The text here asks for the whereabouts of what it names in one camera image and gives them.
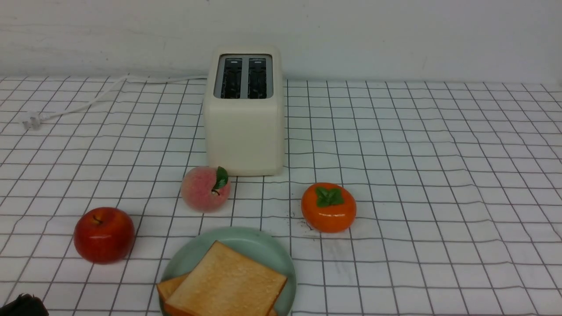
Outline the mint green plate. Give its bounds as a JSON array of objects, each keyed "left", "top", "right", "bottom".
[{"left": 161, "top": 226, "right": 297, "bottom": 316}]

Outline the red apple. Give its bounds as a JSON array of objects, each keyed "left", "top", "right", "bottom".
[{"left": 73, "top": 207, "right": 135, "bottom": 265}]

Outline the cream white toaster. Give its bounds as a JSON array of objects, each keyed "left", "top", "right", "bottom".
[{"left": 202, "top": 45, "right": 286, "bottom": 176}]

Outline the toasted bread slice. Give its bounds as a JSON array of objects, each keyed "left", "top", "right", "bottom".
[
  {"left": 157, "top": 270, "right": 287, "bottom": 316},
  {"left": 164, "top": 241, "right": 288, "bottom": 316}
]

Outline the white checkered tablecloth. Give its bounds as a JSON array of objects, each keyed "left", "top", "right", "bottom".
[{"left": 0, "top": 76, "right": 562, "bottom": 316}]

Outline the white toaster power cord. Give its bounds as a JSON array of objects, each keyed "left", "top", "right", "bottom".
[{"left": 22, "top": 75, "right": 208, "bottom": 131}]

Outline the orange persimmon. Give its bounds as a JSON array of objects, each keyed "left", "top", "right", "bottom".
[{"left": 301, "top": 182, "right": 357, "bottom": 233}]

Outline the pink peach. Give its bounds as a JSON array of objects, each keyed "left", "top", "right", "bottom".
[{"left": 180, "top": 166, "right": 231, "bottom": 212}]

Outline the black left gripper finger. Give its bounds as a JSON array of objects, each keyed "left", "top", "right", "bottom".
[{"left": 0, "top": 294, "right": 49, "bottom": 316}]

